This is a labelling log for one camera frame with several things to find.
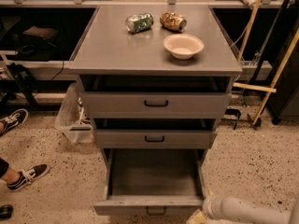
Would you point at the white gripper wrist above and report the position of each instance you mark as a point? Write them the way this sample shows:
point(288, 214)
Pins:
point(212, 206)

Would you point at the grey bottom drawer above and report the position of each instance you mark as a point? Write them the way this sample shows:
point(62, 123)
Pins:
point(152, 182)

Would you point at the grey drawer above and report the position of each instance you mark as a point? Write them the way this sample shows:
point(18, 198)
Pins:
point(152, 182)
point(155, 139)
point(153, 105)

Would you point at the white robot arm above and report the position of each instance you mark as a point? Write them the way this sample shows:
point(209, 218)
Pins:
point(242, 211)

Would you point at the grey middle drawer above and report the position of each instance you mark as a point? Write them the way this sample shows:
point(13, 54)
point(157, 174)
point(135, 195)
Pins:
point(155, 139)

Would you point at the grey drawer cabinet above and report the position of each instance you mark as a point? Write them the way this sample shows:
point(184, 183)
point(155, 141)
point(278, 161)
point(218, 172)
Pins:
point(110, 59)

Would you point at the grey top drawer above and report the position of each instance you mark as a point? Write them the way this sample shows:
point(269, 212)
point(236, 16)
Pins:
point(153, 105)

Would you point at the black floor clamp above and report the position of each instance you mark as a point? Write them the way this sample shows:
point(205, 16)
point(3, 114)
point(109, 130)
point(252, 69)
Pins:
point(232, 115)

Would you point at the clear plastic bag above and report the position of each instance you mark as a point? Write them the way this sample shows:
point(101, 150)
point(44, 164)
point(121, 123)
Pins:
point(71, 119)

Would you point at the white paper bowl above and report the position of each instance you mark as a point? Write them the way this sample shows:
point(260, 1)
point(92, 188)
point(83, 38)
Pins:
point(183, 46)

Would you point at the black white sneaker lower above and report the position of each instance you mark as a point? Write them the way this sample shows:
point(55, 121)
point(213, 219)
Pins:
point(27, 177)

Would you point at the black white sneaker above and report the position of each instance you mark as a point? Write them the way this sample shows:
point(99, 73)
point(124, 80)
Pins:
point(27, 177)
point(15, 119)

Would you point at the black shoe tip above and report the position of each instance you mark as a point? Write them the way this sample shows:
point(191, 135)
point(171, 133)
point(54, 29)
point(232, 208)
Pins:
point(6, 211)

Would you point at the crushed brown soda can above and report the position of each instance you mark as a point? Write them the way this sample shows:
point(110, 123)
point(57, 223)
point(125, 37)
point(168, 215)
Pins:
point(173, 21)

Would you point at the crushed green soda can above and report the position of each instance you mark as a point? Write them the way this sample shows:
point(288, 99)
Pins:
point(139, 22)

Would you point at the black white sneaker upper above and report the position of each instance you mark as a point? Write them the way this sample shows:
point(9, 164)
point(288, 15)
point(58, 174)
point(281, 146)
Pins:
point(15, 119)

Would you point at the black folding stand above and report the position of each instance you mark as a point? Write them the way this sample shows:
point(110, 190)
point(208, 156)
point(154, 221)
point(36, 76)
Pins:
point(19, 79)

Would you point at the brown box on shelf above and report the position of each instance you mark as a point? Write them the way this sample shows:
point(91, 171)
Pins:
point(40, 33)

